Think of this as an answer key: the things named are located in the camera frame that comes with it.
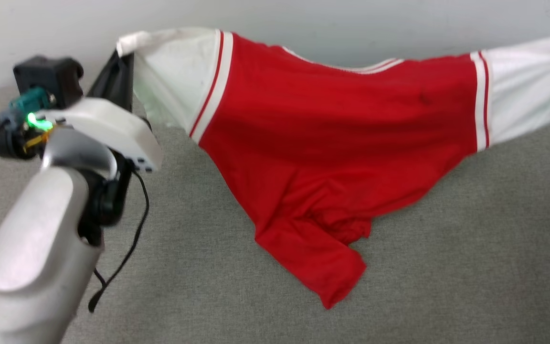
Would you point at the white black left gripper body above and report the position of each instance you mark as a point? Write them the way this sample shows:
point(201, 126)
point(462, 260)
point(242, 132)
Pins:
point(112, 134)

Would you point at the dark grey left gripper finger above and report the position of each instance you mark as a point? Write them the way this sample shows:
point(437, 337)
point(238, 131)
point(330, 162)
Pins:
point(128, 91)
point(105, 81)

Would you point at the red and white jersey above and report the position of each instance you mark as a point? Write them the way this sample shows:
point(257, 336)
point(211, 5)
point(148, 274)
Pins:
point(332, 134)

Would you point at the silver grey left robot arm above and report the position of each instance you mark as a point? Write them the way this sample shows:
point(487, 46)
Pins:
point(36, 248)

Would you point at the grey fabric sofa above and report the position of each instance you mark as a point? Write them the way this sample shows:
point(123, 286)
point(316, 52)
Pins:
point(399, 267)

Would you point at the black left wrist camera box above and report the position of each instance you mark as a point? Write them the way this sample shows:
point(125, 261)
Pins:
point(50, 76)

